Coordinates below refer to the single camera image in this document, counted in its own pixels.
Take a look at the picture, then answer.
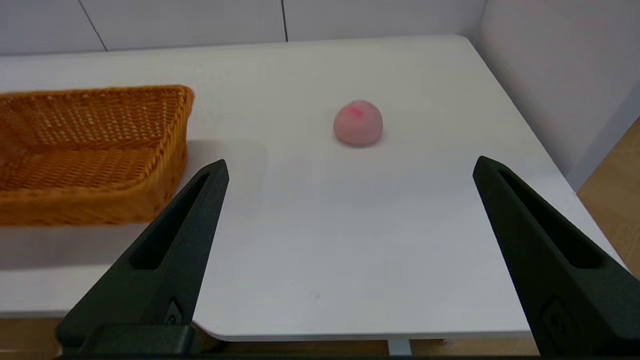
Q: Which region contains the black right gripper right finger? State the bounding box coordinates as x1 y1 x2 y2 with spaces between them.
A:
472 155 640 357

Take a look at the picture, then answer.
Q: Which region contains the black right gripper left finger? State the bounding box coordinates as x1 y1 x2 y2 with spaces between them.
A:
55 159 231 347

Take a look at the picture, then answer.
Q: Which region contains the pink peach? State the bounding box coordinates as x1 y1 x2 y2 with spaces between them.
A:
333 100 384 147

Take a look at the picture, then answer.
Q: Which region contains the orange wicker basket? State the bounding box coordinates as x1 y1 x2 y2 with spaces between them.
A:
0 85 195 227

